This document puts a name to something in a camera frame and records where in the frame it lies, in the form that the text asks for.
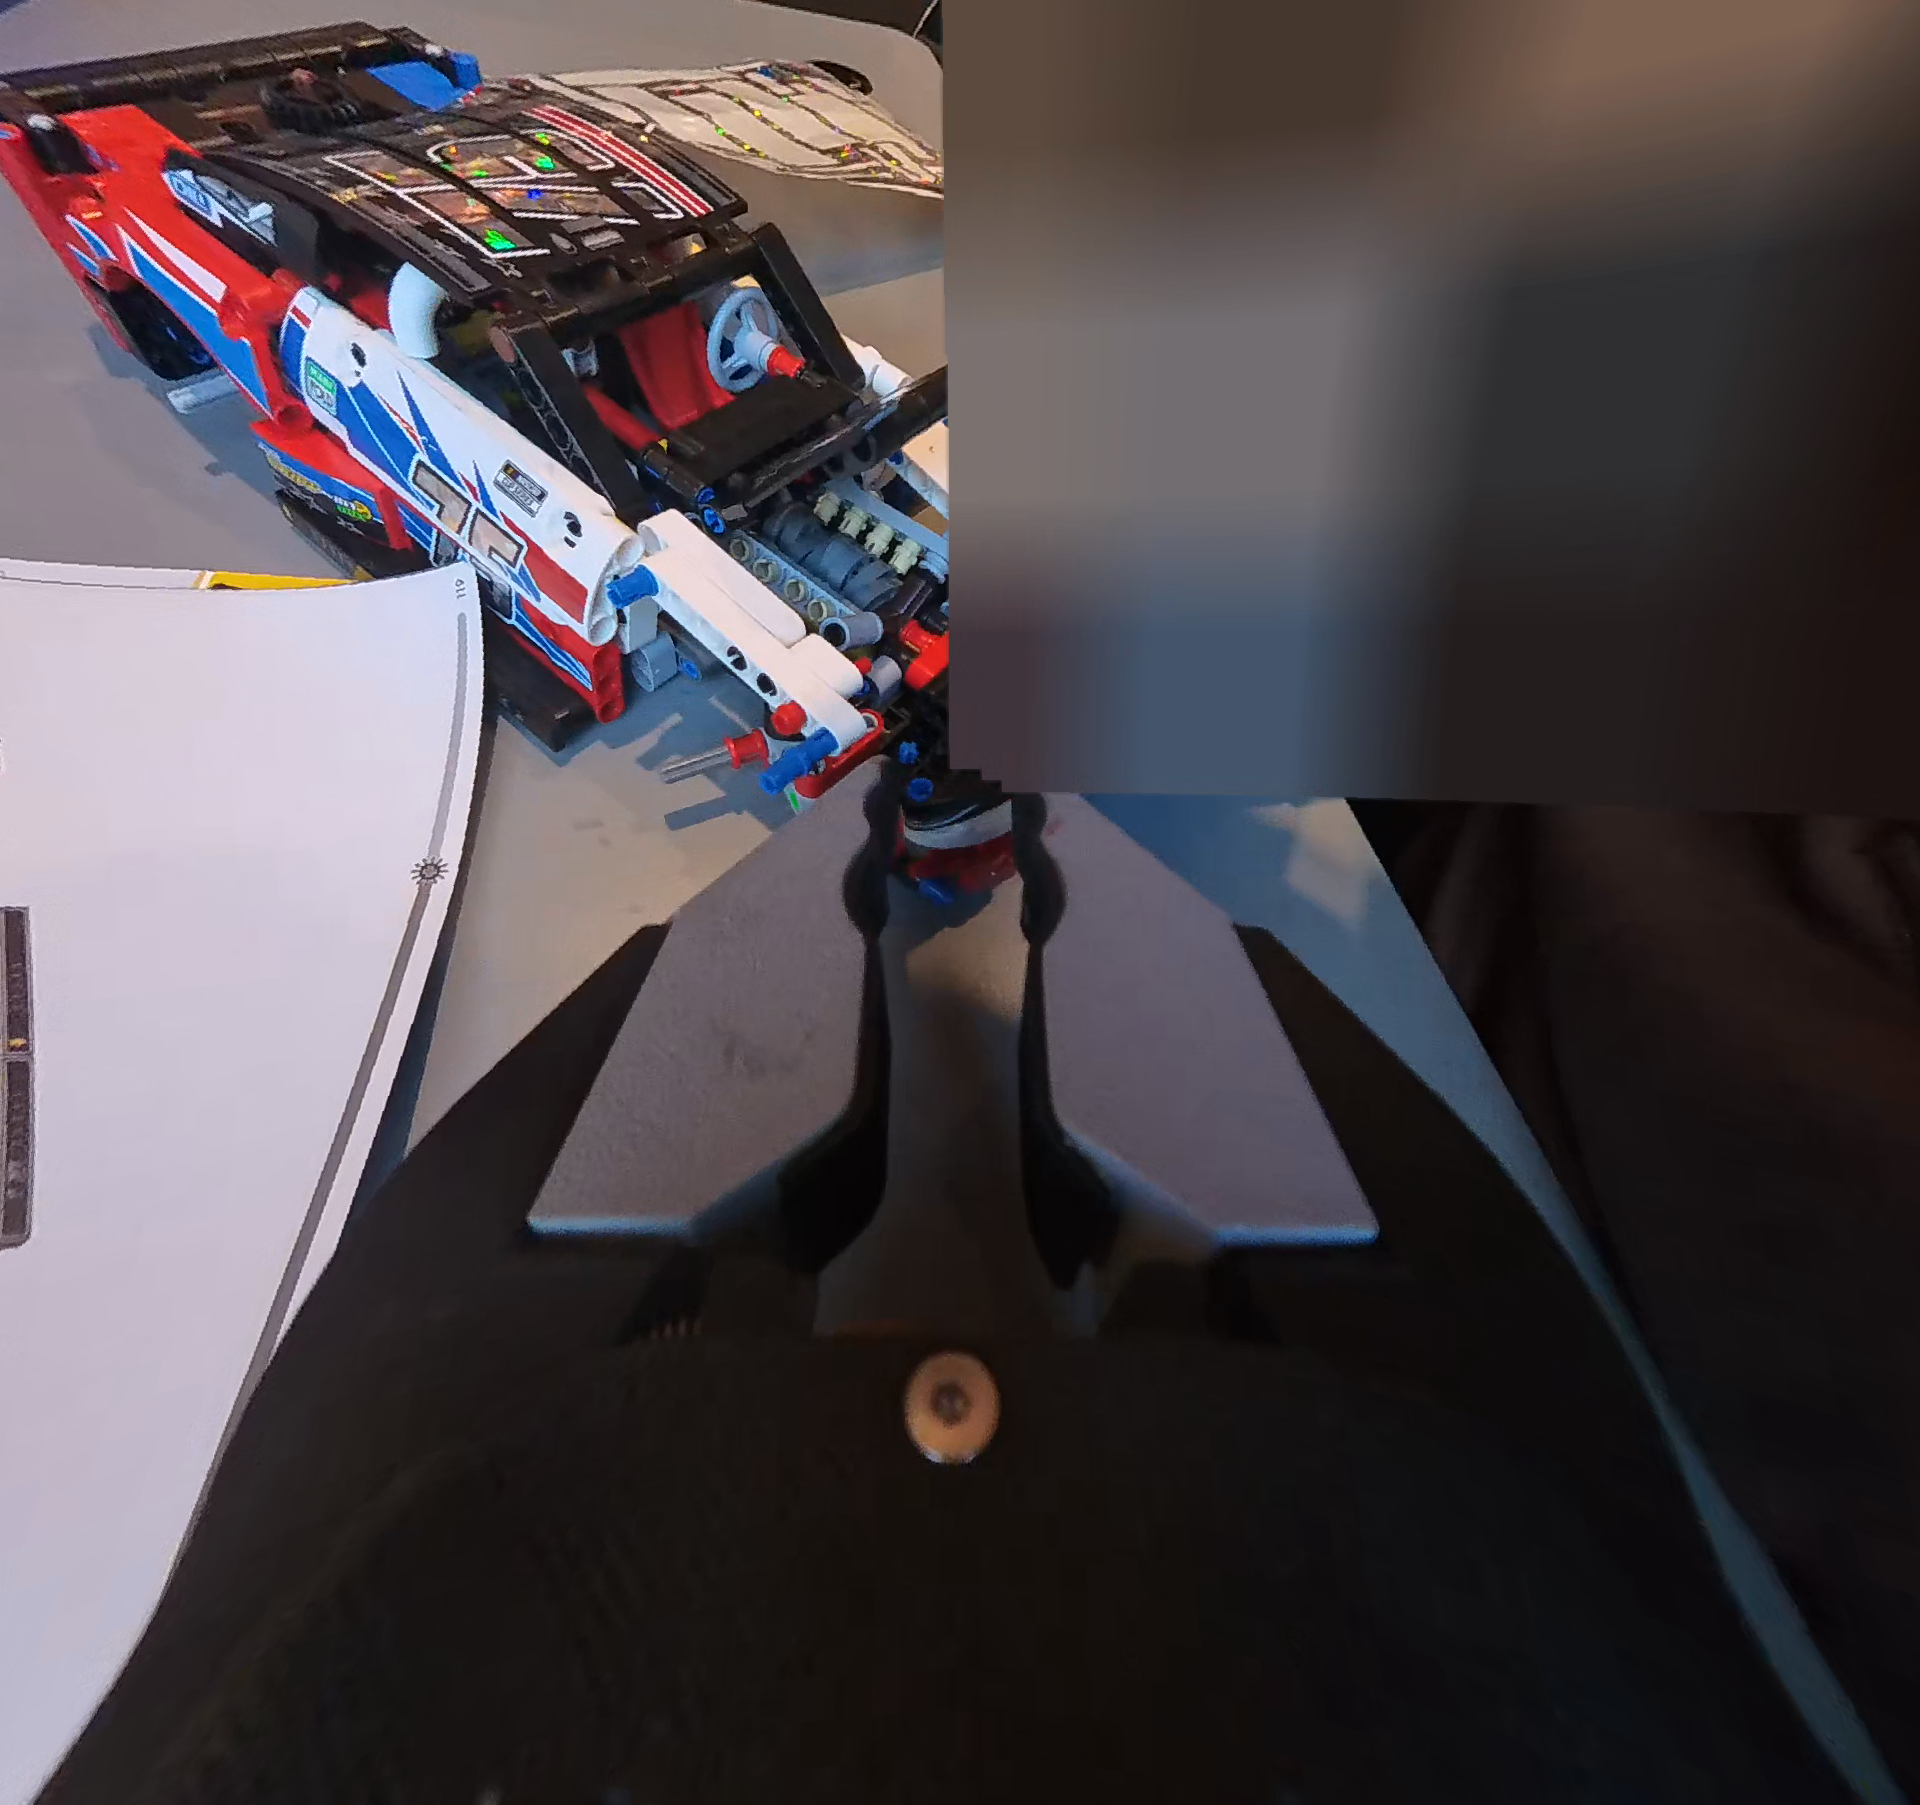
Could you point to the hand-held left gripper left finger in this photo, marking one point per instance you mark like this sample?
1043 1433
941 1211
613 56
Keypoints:
706 1070

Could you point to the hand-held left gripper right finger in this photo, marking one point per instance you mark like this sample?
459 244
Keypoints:
1200 1086

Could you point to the white instruction booklet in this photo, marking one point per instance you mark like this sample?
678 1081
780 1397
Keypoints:
195 934

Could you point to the red white blue brick race car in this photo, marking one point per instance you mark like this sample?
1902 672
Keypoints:
450 486

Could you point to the grey desk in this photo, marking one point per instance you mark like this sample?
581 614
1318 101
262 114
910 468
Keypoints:
630 816

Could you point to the person's brown shirt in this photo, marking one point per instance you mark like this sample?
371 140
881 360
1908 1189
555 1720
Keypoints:
1724 1236

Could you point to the holographic sticker sheet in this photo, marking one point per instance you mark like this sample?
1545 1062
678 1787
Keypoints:
780 126

